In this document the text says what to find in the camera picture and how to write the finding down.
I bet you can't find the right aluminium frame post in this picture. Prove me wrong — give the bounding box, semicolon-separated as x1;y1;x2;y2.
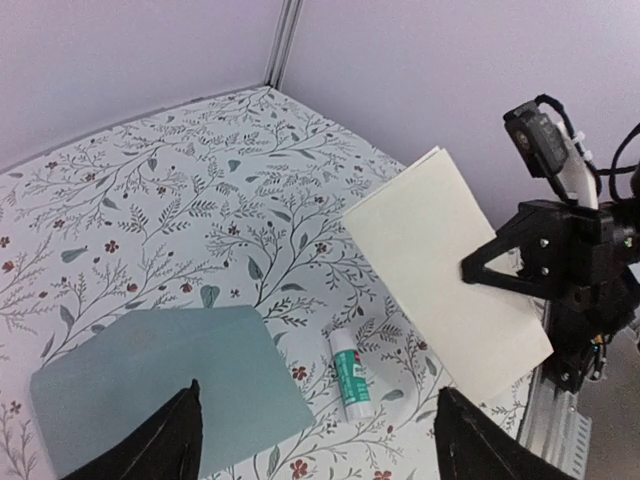
264;0;304;90

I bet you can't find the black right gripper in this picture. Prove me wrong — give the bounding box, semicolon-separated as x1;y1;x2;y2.
461;199;635;393

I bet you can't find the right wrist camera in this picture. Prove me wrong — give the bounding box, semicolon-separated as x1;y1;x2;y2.
502;97;601;209

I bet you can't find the green white glue stick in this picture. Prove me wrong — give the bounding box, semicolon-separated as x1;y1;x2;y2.
329;329;374;422

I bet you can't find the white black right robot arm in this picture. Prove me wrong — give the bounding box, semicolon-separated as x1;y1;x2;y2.
461;199;639;393

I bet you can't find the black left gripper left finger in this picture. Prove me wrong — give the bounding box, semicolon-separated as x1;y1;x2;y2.
66;380;203;479

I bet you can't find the teal envelope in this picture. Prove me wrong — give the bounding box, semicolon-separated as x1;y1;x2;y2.
30;306;314;476

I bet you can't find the floral patterned table mat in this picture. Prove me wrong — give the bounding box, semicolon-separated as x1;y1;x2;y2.
1;87;451;479

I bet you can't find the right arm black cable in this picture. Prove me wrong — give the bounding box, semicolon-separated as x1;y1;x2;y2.
534;93;640;201

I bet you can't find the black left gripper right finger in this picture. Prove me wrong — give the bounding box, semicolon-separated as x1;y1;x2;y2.
434;387;580;479

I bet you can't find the beige letter paper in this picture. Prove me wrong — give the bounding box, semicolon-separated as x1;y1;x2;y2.
343;147;553;403

